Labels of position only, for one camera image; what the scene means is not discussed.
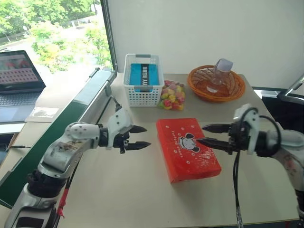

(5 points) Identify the orange wicker basket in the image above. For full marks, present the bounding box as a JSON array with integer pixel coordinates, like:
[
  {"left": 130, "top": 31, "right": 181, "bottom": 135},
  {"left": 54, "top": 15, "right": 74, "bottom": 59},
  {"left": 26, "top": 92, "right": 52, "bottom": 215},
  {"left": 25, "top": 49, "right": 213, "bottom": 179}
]
[{"left": 187, "top": 65, "right": 246, "bottom": 103}]

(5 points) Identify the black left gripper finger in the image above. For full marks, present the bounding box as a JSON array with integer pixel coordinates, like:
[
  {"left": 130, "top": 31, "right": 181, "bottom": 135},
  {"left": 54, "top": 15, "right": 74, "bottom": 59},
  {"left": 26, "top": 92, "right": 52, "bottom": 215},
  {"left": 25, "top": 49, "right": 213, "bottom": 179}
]
[
  {"left": 124, "top": 141, "right": 152, "bottom": 151},
  {"left": 129, "top": 125, "right": 148, "bottom": 134}
]

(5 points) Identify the dark window frame post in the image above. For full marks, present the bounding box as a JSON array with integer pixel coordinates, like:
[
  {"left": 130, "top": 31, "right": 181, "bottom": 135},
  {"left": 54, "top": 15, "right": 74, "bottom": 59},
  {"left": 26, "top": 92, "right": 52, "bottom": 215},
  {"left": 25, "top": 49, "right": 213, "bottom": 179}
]
[{"left": 100, "top": 0, "right": 119, "bottom": 72}]

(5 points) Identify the bag of colourful candies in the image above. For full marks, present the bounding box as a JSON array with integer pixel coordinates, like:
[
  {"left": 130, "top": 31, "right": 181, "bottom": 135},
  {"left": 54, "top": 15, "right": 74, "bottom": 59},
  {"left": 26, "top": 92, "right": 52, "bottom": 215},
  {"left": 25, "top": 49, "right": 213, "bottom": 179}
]
[{"left": 158, "top": 79, "right": 186, "bottom": 111}]

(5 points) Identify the green conveyor belt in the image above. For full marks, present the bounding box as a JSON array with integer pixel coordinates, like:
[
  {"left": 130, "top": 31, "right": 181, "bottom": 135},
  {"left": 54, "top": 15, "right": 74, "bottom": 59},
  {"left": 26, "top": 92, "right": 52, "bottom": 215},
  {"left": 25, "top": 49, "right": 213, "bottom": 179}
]
[{"left": 0, "top": 67, "right": 117, "bottom": 209}]

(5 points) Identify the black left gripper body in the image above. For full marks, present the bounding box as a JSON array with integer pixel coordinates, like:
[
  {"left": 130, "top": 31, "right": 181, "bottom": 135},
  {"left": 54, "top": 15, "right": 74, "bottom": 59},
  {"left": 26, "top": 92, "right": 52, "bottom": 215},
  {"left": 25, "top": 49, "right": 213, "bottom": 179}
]
[{"left": 113, "top": 129, "right": 133, "bottom": 154}]

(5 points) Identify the white paper label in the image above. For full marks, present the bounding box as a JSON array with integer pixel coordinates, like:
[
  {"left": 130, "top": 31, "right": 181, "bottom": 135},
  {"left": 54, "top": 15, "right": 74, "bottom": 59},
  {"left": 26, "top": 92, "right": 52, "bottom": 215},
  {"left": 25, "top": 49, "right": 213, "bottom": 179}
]
[{"left": 32, "top": 106, "right": 59, "bottom": 118}]

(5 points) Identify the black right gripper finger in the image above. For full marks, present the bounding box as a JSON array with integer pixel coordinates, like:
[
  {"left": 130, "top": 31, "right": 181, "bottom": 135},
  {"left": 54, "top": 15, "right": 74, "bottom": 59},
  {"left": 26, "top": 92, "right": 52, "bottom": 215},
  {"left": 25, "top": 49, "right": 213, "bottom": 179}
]
[
  {"left": 201, "top": 123, "right": 231, "bottom": 134},
  {"left": 197, "top": 137, "right": 232, "bottom": 152}
]

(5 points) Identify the white perforated plastic basket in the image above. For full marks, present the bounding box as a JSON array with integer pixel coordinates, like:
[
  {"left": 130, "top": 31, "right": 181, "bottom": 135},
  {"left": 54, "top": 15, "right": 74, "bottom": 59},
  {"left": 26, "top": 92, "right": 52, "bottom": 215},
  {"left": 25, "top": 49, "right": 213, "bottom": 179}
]
[{"left": 123, "top": 53, "right": 165, "bottom": 107}]

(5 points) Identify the red gift box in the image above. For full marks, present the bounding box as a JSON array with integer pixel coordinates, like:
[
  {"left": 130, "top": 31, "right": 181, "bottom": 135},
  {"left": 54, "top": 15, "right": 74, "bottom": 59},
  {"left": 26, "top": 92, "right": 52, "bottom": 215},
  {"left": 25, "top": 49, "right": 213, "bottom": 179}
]
[{"left": 155, "top": 117, "right": 222, "bottom": 184}]

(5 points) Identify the black laptop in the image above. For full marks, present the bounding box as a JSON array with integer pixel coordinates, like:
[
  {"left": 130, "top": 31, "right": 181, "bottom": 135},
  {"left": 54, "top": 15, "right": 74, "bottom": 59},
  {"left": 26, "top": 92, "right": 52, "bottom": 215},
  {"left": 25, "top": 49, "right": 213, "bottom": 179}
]
[{"left": 0, "top": 50, "right": 47, "bottom": 124}]

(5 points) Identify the brown cardboard sheet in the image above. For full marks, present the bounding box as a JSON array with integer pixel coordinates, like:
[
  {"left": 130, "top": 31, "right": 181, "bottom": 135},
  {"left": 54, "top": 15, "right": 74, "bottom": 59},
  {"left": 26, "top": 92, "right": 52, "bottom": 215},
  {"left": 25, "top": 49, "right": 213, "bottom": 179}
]
[{"left": 25, "top": 82, "right": 83, "bottom": 124}]

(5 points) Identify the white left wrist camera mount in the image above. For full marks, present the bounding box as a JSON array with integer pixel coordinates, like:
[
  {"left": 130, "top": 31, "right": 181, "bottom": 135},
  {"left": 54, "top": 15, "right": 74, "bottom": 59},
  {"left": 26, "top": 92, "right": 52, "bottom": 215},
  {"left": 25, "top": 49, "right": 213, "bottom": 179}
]
[{"left": 106, "top": 109, "right": 133, "bottom": 151}]

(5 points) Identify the blue packet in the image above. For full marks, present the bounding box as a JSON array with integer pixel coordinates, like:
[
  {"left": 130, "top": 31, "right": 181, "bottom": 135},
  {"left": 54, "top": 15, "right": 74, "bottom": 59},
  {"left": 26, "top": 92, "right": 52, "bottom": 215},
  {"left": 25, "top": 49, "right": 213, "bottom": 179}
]
[{"left": 129, "top": 62, "right": 160, "bottom": 93}]

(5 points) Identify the silver metal bar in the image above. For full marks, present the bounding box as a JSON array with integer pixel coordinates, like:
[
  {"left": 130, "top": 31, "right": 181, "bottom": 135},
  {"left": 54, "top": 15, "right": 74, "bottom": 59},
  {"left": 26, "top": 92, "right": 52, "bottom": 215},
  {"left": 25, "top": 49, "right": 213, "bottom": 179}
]
[{"left": 285, "top": 76, "right": 304, "bottom": 95}]

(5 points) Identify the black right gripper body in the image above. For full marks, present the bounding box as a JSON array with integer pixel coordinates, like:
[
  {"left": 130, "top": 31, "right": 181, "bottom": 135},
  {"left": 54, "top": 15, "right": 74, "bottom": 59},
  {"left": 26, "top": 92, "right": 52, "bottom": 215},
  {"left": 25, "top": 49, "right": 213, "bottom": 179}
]
[{"left": 226, "top": 122, "right": 250, "bottom": 155}]

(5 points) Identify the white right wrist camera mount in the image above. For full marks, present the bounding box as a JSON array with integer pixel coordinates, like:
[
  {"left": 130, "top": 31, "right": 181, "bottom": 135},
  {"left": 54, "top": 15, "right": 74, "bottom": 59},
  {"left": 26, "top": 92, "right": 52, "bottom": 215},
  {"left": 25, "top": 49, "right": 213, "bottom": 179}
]
[{"left": 233, "top": 104, "right": 260, "bottom": 155}]

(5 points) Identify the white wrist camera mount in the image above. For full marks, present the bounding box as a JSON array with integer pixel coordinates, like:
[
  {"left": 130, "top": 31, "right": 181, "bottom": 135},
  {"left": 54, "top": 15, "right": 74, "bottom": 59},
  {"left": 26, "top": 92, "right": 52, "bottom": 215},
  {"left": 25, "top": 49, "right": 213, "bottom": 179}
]
[
  {"left": 106, "top": 109, "right": 133, "bottom": 151},
  {"left": 233, "top": 104, "right": 260, "bottom": 155}
]

